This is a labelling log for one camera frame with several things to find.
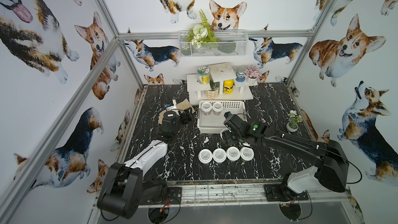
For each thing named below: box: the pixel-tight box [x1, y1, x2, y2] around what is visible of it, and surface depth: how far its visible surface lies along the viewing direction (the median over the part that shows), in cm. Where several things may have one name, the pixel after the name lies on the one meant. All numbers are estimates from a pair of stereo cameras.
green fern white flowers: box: [185, 8, 218, 49], surface depth 82 cm
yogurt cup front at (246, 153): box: [239, 146, 255, 162], surface depth 81 cm
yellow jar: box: [222, 79, 235, 94], surface depth 112 cm
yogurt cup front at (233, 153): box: [226, 146, 241, 162], surface depth 82 cm
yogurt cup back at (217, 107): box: [212, 101, 224, 116], surface depth 102 cm
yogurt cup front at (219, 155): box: [212, 147, 227, 163], surface depth 81 cm
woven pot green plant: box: [205, 79, 220, 100], surface depth 112 cm
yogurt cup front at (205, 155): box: [197, 148, 213, 164], surface depth 81 cm
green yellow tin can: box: [196, 66, 211, 86], surface depth 99 cm
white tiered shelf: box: [186, 62, 259, 106], surface depth 111 cm
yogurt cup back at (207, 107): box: [201, 101, 213, 116], surface depth 102 cm
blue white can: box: [235, 66, 246, 83], surface depth 100 cm
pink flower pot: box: [244, 64, 263, 86], surface depth 97 cm
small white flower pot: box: [286, 109, 304, 133], surface depth 94 cm
